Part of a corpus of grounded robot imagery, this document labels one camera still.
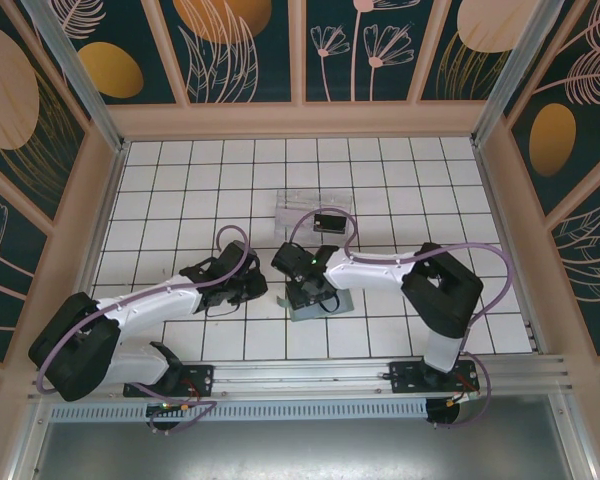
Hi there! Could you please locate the teal panel with feather outlines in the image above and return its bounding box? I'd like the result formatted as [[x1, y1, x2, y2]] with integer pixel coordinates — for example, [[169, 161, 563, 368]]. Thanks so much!
[[549, 187, 600, 357]]

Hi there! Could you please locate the grey metal sheet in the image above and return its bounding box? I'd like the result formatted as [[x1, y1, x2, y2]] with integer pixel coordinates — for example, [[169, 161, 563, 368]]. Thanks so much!
[[27, 420, 574, 480]]

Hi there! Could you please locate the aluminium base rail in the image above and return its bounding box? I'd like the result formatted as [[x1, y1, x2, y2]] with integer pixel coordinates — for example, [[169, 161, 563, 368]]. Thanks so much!
[[27, 354, 574, 402]]

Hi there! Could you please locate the clear acrylic organizer tray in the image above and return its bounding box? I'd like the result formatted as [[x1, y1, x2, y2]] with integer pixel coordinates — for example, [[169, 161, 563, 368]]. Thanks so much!
[[273, 188, 355, 242]]

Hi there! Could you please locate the teal panel with beige disc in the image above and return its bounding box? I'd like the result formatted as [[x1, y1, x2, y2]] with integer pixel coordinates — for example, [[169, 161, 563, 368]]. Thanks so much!
[[0, 0, 90, 222]]

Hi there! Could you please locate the teal panel with orange oval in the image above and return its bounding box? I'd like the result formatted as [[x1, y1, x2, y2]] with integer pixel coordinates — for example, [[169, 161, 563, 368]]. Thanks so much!
[[504, 0, 600, 217]]

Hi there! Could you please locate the green card holder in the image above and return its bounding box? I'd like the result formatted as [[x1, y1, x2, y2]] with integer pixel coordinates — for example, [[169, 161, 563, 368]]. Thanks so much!
[[274, 287, 355, 324]]

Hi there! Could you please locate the aluminium corner post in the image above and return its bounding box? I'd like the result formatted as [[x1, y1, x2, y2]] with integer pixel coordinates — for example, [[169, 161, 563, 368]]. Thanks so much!
[[19, 0, 127, 152], [471, 0, 567, 147]]

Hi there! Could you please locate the aluminium frame bar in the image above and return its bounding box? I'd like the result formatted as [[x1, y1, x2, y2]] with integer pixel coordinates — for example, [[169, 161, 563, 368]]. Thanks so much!
[[4, 402, 50, 480], [552, 394, 599, 480]]

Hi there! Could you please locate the teal panel with flower outline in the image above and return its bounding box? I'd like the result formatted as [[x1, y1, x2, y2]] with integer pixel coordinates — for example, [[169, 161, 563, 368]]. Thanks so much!
[[0, 174, 50, 364]]

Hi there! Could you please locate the slotted grey cable duct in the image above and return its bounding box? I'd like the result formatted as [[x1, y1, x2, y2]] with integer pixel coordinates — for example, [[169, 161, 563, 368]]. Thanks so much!
[[49, 398, 430, 422]]

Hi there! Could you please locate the small dark device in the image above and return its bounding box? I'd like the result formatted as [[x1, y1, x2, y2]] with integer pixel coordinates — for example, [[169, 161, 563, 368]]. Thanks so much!
[[312, 212, 348, 236]]

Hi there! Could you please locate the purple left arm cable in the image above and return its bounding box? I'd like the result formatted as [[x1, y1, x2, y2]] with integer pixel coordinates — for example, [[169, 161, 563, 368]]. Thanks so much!
[[36, 225, 257, 437]]

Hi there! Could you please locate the aluminium table edge strip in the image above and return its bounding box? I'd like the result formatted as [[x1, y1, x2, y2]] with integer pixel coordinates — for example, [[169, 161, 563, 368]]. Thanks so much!
[[82, 142, 131, 301], [472, 142, 541, 357]]

